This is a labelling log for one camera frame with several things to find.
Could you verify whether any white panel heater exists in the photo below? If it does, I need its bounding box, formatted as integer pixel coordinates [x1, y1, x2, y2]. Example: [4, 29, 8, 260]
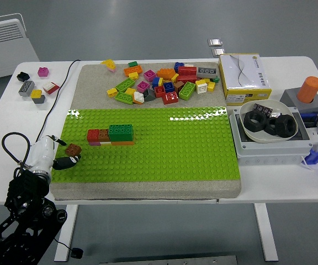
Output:
[0, 13, 40, 82]

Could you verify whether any white bowl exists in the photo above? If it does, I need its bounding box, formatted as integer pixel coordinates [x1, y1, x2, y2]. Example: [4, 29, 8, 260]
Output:
[238, 99, 299, 144]

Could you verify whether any large black hex nut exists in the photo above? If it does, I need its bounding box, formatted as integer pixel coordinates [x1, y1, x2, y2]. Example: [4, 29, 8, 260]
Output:
[274, 114, 298, 138]
[243, 110, 267, 134]

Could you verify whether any grey white junction box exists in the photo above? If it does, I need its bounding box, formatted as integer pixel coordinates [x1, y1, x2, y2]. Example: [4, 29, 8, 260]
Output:
[229, 106, 314, 166]

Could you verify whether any orange cylinder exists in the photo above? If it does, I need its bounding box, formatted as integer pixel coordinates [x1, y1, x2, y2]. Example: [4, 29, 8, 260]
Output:
[296, 76, 318, 104]

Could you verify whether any white zip tie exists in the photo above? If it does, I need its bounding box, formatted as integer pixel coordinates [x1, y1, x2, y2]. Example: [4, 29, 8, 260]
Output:
[301, 156, 315, 172]

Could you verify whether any grey three-hole brick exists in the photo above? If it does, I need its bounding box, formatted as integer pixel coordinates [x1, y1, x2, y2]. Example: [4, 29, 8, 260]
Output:
[18, 80, 35, 97]
[196, 67, 218, 79]

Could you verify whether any grey block with hole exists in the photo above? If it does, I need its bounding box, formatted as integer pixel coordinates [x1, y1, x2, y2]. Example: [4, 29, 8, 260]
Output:
[279, 87, 318, 113]

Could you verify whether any small black hex nut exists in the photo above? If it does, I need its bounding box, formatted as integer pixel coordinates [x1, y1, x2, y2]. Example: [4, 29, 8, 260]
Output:
[264, 117, 280, 136]

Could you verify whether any grey-brown mat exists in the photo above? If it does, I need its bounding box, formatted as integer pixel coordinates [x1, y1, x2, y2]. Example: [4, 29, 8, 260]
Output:
[50, 62, 242, 201]

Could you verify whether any red brick with white print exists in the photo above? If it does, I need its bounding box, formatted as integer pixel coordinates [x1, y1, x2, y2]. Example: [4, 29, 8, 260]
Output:
[162, 92, 179, 105]

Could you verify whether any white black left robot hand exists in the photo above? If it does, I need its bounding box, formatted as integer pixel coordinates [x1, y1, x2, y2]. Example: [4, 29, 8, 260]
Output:
[25, 134, 82, 174]

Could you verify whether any dark grey sloped brick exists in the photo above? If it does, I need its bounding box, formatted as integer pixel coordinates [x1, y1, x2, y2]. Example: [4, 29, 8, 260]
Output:
[143, 88, 156, 102]

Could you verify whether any thin black cable with plug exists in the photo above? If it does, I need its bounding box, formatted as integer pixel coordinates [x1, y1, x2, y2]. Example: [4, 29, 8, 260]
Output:
[54, 239, 84, 259]

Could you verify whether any white table leg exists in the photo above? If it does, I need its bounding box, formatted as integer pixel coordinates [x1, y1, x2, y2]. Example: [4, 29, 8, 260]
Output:
[54, 204, 79, 262]
[253, 203, 279, 262]

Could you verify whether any green studded baseplate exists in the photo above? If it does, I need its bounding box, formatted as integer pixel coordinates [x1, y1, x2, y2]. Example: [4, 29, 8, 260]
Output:
[50, 107, 241, 183]

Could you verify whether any long orange brick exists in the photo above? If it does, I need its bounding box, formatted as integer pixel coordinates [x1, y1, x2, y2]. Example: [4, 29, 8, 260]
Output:
[123, 66, 143, 77]

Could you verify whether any large dark green brick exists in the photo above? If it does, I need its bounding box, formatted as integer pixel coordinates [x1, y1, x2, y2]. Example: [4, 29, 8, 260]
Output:
[108, 124, 134, 142]

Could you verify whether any large orange brick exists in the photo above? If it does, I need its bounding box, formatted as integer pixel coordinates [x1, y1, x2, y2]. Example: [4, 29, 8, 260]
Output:
[156, 68, 176, 80]

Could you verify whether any purple circuit board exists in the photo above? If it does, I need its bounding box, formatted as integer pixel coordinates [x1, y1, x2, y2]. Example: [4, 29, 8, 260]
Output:
[252, 103, 274, 116]

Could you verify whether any white yellow cardboard box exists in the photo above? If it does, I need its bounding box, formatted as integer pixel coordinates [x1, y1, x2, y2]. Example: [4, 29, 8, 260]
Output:
[219, 53, 272, 107]

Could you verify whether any long black cable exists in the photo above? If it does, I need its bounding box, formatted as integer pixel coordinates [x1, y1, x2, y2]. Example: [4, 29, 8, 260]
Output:
[1, 59, 81, 169]

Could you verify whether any long lime green brick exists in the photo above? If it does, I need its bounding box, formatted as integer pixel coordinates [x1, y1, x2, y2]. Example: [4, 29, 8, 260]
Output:
[115, 77, 136, 93]
[114, 91, 134, 105]
[178, 82, 196, 101]

